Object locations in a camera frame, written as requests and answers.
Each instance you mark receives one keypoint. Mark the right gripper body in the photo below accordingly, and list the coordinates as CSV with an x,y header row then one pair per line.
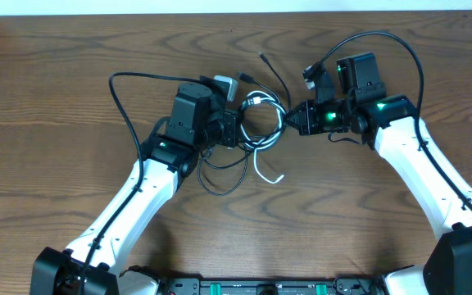
x,y
330,116

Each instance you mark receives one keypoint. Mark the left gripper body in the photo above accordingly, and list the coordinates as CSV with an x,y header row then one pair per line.
x,y
227,130

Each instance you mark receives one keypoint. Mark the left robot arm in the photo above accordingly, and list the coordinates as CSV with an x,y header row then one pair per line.
x,y
94,263

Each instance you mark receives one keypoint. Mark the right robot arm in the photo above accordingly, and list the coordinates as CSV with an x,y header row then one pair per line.
x,y
387,124

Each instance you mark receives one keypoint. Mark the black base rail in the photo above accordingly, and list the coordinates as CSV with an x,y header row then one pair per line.
x,y
338,286

